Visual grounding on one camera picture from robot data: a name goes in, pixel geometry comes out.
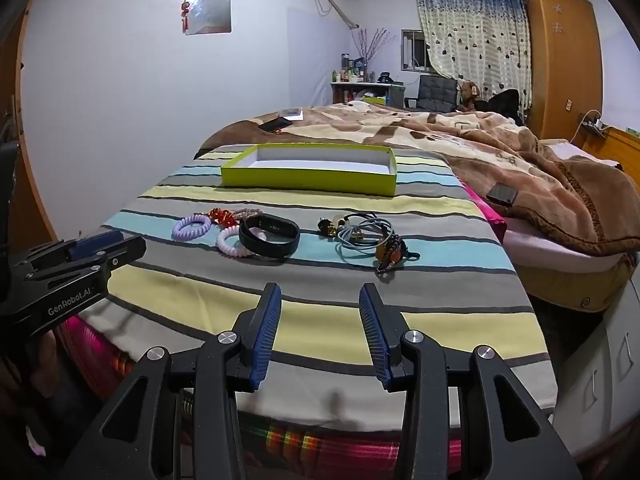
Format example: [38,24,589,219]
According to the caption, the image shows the heart patterned curtain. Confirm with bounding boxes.
[415,0,532,111]

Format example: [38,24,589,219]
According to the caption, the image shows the beige mattress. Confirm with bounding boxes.
[505,225,640,313]

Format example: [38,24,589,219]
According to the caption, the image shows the lime green cardboard box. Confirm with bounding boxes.
[220,143,398,196]

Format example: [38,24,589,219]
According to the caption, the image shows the pink coil hair tie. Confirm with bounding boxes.
[216,225,251,259]

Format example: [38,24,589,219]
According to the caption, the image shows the pink flower branches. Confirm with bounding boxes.
[350,27,391,68]

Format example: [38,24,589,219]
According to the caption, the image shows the colourful striped blanket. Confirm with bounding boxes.
[55,180,508,476]

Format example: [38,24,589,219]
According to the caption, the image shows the white cabinet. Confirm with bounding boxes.
[552,280,640,461]

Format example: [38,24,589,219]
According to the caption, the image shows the purple coil hair tie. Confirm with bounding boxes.
[172,214,212,241]

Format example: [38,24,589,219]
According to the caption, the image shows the dark cloth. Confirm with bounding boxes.
[487,89,523,123]

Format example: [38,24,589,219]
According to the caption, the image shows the wooden wardrobe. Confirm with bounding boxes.
[525,0,603,141]

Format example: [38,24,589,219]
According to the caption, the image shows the white desk shelf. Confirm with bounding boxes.
[330,80,405,108]

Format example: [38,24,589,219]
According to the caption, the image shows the grey cord bracelet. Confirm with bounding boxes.
[334,212,396,264]

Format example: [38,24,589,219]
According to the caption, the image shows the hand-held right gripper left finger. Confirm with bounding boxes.
[60,282,283,480]

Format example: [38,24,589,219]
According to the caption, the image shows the black fitness band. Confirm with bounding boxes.
[238,213,301,261]

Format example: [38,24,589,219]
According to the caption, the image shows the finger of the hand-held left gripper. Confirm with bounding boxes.
[25,236,147,281]
[25,230,125,268]

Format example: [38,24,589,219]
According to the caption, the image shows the striped bed sheet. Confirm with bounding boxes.
[80,145,558,428]

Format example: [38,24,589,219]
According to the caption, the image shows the small black box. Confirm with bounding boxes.
[486,183,516,207]

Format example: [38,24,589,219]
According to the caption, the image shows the group of bottles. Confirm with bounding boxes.
[332,52,373,83]

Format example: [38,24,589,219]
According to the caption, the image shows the wooden door frame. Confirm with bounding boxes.
[0,10,56,241]

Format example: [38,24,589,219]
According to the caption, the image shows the silver wall mirror sheet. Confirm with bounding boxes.
[185,0,232,36]

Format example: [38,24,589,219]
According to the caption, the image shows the window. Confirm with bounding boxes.
[400,29,428,72]

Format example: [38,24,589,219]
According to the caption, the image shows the air conditioner pipe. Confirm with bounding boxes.
[310,0,361,31]

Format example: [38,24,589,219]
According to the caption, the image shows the brown teddy bear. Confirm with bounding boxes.
[459,80,481,111]

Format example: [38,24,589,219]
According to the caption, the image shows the white cable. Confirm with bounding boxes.
[570,109,601,146]

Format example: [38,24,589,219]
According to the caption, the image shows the black cord bracelet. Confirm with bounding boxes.
[345,212,393,228]

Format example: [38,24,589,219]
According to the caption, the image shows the black office chair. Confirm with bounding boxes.
[405,75,460,112]

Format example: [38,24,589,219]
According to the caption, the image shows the brown patterned blanket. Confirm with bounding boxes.
[195,101,640,256]

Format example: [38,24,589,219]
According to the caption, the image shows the red beaded bracelet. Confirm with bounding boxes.
[209,207,242,227]

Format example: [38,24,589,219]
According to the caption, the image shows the amber beaded bracelet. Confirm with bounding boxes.
[375,232,421,275]

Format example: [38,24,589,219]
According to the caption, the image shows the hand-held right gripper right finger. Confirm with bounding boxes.
[359,282,583,480]

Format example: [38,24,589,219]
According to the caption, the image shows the pale pink bed sheet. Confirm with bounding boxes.
[542,139,623,171]

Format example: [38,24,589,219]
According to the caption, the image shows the wooden headboard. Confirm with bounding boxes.
[597,125,640,171]

